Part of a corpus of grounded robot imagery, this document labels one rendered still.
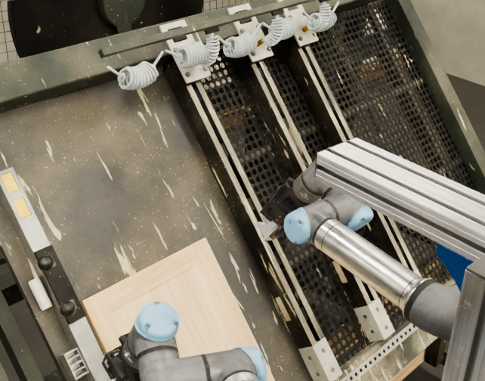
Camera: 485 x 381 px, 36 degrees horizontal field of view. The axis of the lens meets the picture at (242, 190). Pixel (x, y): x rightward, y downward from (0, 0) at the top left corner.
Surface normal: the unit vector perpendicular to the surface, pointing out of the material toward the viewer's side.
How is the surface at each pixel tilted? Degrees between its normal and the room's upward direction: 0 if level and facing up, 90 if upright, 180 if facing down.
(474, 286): 90
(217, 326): 50
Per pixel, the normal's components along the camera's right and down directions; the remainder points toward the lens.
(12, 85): 0.57, -0.28
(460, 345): -0.75, 0.30
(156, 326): 0.33, -0.59
